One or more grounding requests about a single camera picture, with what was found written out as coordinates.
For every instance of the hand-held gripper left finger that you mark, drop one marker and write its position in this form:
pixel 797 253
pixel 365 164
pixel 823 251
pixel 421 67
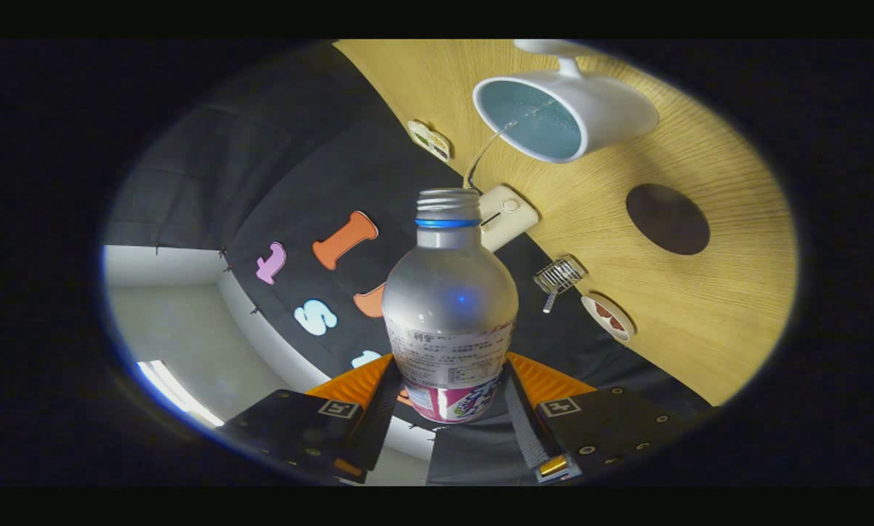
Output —
pixel 378 431

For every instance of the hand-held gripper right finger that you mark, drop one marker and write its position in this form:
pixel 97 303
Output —
pixel 528 438

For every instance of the silver juice bottle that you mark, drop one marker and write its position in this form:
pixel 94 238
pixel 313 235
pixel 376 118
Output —
pixel 448 292

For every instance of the dark round coaster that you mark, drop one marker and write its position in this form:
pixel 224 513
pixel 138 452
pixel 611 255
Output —
pixel 668 219

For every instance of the clear juice stream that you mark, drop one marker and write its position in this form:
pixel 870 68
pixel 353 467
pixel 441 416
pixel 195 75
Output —
pixel 473 162

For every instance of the white cup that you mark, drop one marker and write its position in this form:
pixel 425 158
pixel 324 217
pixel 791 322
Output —
pixel 612 109

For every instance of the metal spoon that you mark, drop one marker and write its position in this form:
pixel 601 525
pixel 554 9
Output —
pixel 549 303

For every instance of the brown meat piece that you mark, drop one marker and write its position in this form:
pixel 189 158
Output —
pixel 616 322
pixel 602 309

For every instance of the white round plate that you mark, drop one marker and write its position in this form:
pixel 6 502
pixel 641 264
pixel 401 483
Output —
pixel 589 305

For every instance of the wooden table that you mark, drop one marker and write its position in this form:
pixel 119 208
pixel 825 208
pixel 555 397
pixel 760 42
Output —
pixel 700 329

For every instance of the ceiling light panel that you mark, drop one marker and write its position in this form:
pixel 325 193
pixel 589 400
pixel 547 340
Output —
pixel 177 394

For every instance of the white toaster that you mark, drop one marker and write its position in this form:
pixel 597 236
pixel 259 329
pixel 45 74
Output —
pixel 510 219

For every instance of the black backdrop cloth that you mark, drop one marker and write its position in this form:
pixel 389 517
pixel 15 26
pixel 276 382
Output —
pixel 298 168

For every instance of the white divided tray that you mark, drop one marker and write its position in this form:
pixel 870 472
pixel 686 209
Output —
pixel 430 140

